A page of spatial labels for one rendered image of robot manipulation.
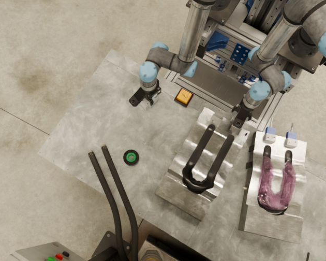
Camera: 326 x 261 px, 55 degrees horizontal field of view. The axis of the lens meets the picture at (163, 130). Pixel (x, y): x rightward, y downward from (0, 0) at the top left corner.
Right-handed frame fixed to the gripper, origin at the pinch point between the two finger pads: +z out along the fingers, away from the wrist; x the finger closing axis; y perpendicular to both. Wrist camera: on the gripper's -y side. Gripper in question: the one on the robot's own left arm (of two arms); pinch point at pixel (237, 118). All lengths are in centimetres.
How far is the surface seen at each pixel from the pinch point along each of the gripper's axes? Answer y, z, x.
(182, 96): -2.8, 0.9, 31.1
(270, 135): -1.9, -3.6, -18.1
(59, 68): 3, 85, 141
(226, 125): -8.1, -4.4, 4.0
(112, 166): -53, -1, 44
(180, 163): -37.2, -8.9, 15.3
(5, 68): -18, 85, 180
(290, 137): 2.7, -2.3, -27.5
